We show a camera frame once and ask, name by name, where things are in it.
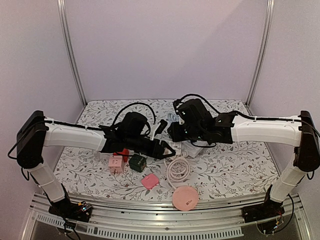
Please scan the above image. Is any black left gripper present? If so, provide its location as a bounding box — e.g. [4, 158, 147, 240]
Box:
[125, 135, 176, 160]

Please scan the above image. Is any light blue cable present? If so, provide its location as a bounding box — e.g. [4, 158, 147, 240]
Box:
[166, 112, 181, 123]

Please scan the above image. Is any white colourful power strip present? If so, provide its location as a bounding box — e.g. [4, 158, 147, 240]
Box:
[181, 141, 203, 158]

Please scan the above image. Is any white cable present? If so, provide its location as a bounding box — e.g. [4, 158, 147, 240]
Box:
[162, 149, 193, 188]

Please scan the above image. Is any dark green cube socket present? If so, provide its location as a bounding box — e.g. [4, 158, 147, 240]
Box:
[129, 154, 147, 173]

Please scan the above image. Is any pink plug adapter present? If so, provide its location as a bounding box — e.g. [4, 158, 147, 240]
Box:
[141, 173, 159, 190]

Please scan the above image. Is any red cube socket adapter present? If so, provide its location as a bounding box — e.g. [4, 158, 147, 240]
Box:
[112, 148, 130, 157]

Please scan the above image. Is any light pink cube socket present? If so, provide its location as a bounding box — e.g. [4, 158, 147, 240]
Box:
[108, 155, 125, 174]

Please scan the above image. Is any white plug block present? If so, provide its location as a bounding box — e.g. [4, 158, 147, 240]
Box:
[168, 141, 182, 155]

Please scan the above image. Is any pink round cable reel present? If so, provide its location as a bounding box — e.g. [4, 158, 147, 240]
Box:
[172, 185, 199, 212]

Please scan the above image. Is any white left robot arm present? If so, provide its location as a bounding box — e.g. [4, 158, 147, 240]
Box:
[7, 110, 176, 217]

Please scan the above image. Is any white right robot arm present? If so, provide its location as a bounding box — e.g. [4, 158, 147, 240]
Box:
[168, 94, 320, 218]

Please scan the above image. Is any floral table cloth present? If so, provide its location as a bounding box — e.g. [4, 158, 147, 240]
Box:
[48, 99, 280, 202]

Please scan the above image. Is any aluminium front rail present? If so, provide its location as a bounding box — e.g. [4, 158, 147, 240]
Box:
[21, 193, 313, 240]

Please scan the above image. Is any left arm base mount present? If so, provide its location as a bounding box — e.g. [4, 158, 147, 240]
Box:
[46, 185, 93, 223]

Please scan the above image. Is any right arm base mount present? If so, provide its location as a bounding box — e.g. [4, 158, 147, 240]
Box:
[241, 185, 285, 223]

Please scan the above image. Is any right aluminium corner post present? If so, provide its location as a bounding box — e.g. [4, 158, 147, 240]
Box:
[245, 0, 275, 109]

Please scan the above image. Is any aluminium corner post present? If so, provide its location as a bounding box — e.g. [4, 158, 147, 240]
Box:
[245, 0, 275, 109]
[56, 0, 87, 107]

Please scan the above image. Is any left aluminium corner post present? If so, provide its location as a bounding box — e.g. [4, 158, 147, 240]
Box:
[56, 0, 87, 107]

